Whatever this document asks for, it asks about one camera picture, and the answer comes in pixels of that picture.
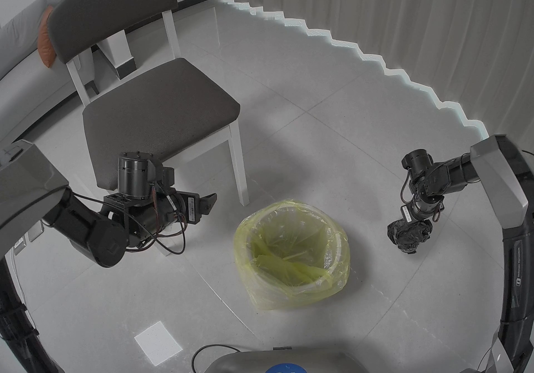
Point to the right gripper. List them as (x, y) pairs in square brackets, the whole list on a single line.
[(421, 206)]

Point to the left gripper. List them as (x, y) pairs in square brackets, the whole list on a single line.
[(167, 212)]

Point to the black plastic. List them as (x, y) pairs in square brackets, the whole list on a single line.
[(411, 238)]

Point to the yellow plastic bag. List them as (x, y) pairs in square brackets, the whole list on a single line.
[(267, 296)]

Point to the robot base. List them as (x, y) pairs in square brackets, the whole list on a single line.
[(250, 363)]

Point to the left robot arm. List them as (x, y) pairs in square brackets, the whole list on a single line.
[(25, 187)]

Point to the white trash bin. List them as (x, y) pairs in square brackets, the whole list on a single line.
[(300, 229)]

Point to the grey sofa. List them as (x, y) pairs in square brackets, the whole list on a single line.
[(25, 83)]

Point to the grey padded white chair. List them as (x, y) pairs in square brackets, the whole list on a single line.
[(112, 0)]

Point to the orange cushion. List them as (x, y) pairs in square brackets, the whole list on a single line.
[(46, 46)]

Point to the grey cushion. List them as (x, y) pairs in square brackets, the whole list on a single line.
[(21, 29)]

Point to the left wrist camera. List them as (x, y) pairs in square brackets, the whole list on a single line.
[(167, 177)]

